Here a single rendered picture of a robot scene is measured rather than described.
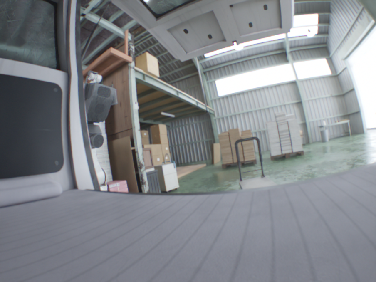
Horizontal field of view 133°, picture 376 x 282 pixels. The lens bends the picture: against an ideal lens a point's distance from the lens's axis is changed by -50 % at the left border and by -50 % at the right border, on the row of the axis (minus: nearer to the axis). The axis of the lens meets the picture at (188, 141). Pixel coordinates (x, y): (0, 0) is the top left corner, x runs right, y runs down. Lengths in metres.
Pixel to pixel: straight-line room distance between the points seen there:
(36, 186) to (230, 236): 0.49
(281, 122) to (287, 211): 5.11
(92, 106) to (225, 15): 1.26
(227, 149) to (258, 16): 4.20
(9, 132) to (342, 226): 0.73
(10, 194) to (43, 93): 0.38
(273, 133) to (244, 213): 5.05
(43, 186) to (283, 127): 5.27
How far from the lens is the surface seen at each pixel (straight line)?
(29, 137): 0.64
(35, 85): 0.71
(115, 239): 0.19
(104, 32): 3.15
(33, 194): 0.52
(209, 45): 1.68
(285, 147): 5.28
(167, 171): 3.01
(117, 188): 2.07
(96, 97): 1.27
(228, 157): 5.11
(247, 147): 5.02
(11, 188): 0.53
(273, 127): 5.23
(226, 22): 1.51
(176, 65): 10.42
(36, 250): 0.21
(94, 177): 0.70
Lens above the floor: 0.72
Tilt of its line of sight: 3 degrees up
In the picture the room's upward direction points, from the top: 9 degrees counter-clockwise
